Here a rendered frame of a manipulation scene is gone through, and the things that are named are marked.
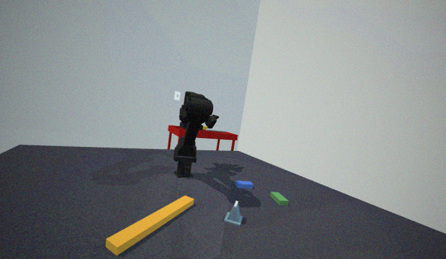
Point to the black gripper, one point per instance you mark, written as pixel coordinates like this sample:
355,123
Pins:
211,121

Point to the yellow rectangular bar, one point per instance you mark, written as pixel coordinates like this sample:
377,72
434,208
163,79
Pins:
129,236

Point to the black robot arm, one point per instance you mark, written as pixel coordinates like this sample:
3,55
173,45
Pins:
194,112

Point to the green rectangular block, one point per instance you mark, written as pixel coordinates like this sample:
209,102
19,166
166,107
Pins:
279,198

